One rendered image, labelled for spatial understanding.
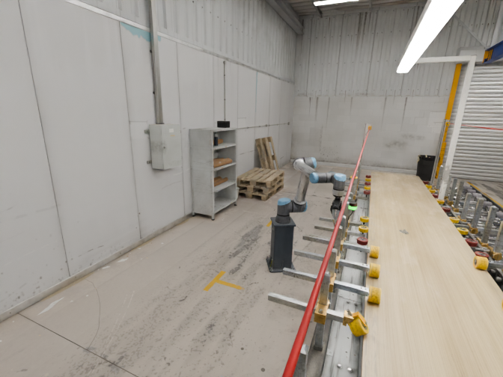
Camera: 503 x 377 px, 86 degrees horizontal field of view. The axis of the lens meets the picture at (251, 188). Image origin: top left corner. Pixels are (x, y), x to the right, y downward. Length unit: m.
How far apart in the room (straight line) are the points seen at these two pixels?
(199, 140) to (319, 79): 6.63
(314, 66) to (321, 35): 0.97
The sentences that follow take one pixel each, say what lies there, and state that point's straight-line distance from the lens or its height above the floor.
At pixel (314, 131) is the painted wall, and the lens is 10.32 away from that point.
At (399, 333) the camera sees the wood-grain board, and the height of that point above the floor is 0.90.
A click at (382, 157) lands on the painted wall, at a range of 10.22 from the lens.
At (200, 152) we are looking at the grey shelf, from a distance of 4.60.
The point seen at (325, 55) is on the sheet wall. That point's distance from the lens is 10.44.
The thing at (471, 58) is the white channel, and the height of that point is 2.43.
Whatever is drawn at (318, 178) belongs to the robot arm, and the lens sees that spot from 2.28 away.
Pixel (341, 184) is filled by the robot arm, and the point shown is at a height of 1.31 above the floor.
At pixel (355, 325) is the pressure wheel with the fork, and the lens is 1.40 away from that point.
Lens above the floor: 1.84
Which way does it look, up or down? 16 degrees down
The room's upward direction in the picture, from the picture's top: 1 degrees clockwise
